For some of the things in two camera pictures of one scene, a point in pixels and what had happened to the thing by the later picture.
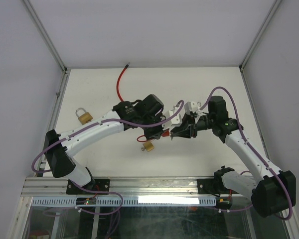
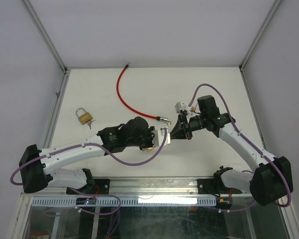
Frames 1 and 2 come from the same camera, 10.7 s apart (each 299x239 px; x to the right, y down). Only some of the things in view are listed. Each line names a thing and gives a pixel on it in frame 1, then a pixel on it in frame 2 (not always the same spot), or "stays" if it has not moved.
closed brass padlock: (85, 118) stays
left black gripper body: (151, 132) to (146, 140)
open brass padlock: (148, 146) stays
